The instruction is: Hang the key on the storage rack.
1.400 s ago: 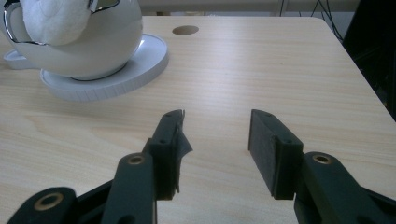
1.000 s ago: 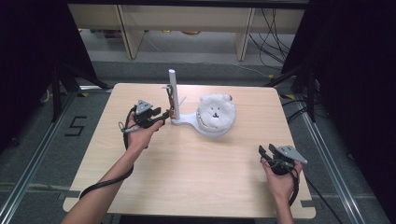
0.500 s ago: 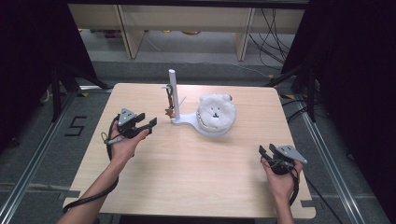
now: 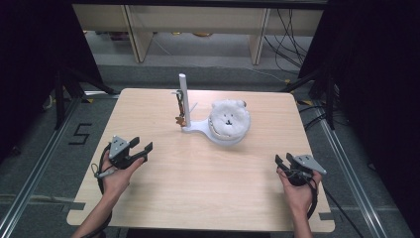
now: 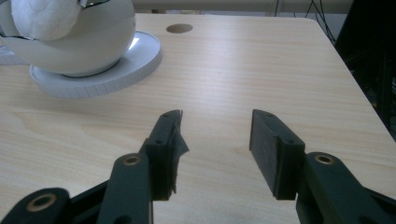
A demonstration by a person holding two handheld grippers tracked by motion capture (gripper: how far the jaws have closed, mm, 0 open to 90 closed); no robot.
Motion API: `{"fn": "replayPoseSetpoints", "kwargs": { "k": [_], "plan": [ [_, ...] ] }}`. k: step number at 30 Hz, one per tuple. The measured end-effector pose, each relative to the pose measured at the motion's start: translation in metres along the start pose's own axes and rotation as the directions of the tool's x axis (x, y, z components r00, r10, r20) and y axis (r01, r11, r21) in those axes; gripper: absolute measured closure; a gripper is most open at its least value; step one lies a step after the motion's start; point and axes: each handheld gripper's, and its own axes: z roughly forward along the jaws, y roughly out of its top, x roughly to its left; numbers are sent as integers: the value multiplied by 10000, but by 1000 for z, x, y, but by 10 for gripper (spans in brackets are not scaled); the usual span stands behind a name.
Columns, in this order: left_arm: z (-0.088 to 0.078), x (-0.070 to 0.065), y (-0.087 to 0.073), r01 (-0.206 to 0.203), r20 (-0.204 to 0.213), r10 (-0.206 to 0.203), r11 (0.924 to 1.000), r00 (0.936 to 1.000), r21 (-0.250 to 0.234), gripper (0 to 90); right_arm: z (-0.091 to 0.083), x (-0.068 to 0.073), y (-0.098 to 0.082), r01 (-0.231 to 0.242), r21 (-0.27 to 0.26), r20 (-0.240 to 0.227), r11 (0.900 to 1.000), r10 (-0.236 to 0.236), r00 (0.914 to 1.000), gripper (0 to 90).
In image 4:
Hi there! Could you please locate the keychain with gingerbread charm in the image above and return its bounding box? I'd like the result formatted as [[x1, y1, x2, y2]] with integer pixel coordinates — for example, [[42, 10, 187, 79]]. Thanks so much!
[[174, 89, 187, 128]]

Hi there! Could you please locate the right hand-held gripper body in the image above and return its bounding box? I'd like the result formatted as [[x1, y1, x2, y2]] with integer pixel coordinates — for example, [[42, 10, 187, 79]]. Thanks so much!
[[283, 154, 328, 187]]

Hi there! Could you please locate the right hand-held gripper cable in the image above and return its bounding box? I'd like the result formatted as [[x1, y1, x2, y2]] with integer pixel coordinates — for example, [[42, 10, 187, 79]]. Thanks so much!
[[287, 168, 365, 238]]

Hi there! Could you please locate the aluminium floor rail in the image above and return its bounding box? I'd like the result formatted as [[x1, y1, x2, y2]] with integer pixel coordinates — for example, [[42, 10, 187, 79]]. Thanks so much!
[[316, 98, 388, 238], [0, 95, 84, 238]]

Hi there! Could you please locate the person's left hand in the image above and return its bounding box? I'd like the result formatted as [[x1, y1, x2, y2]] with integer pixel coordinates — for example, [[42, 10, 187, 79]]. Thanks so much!
[[101, 151, 146, 199]]

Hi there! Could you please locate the left hand-held gripper cable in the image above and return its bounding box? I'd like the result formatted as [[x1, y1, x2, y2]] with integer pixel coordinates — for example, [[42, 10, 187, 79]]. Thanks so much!
[[79, 143, 115, 238]]

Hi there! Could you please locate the bundle of black cables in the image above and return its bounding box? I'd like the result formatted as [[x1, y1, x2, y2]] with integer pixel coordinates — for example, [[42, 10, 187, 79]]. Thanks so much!
[[262, 8, 315, 75]]

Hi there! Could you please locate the beige wooden cabinet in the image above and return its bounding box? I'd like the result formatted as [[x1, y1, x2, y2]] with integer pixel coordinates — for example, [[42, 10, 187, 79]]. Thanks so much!
[[72, 3, 325, 65]]

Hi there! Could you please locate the person's right hand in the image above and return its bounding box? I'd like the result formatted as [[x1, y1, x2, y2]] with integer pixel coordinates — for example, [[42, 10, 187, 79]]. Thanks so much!
[[276, 168, 323, 216]]

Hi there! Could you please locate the white plush bear pouch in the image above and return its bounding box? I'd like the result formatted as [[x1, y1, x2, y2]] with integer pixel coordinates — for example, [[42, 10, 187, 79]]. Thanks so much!
[[208, 99, 252, 140]]

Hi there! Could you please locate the black metal stand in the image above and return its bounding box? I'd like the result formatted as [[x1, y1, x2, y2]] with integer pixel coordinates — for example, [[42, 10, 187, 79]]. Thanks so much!
[[53, 66, 117, 131], [279, 66, 339, 131]]

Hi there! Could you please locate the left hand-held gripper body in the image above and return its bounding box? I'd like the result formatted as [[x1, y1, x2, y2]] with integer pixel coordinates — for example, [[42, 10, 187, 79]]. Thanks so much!
[[107, 135, 134, 171]]

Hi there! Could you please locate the hand-held gripper cable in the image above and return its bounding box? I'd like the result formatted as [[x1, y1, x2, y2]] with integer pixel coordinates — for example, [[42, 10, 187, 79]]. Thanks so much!
[[79, 143, 115, 238], [287, 168, 365, 238]]

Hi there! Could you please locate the white key stand with hooks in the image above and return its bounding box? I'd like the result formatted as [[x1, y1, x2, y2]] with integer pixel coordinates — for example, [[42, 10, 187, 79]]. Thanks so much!
[[170, 72, 248, 148]]

